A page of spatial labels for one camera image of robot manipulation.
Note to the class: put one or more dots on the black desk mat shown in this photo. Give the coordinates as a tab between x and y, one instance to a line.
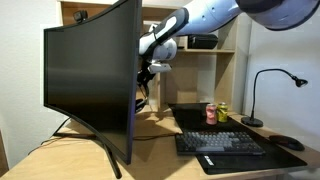
266	161

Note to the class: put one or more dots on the black webcam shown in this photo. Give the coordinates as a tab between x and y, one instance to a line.
80	15

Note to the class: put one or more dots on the black computer mouse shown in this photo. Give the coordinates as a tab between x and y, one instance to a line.
287	142

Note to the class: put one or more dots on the wooden desk shelf hutch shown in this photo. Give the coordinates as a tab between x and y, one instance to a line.
206	76

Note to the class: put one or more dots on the black V-shaped monitor stand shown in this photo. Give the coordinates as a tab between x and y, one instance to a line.
113	163

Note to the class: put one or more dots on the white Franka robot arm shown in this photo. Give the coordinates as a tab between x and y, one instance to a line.
213	13

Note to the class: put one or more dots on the black gooseneck desk lamp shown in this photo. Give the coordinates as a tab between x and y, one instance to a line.
252	121

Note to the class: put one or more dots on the pink soda can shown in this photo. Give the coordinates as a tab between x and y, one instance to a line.
211	115

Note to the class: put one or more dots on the black box on shelf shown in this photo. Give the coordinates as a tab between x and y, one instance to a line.
202	41

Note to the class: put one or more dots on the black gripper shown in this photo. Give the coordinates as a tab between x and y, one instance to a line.
145	75

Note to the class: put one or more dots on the yellow soda can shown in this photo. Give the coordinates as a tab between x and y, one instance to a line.
222	112

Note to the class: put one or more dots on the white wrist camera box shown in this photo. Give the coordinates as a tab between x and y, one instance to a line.
160	68

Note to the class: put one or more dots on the black curved monitor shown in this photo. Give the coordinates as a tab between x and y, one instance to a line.
90	76

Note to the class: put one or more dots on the dark grey mechanical keyboard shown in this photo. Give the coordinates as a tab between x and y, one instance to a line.
218	142

